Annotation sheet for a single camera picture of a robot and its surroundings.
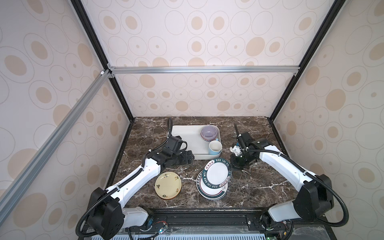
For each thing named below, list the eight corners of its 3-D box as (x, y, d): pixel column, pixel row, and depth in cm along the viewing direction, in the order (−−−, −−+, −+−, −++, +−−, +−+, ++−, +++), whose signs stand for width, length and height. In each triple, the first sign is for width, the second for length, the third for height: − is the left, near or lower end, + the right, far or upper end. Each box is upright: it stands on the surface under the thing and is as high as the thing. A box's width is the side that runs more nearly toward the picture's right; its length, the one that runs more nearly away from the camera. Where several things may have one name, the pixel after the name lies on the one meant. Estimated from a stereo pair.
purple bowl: (201, 144, 106) (201, 137, 100) (200, 130, 115) (200, 123, 108) (216, 144, 106) (218, 137, 100) (215, 130, 115) (216, 123, 108)
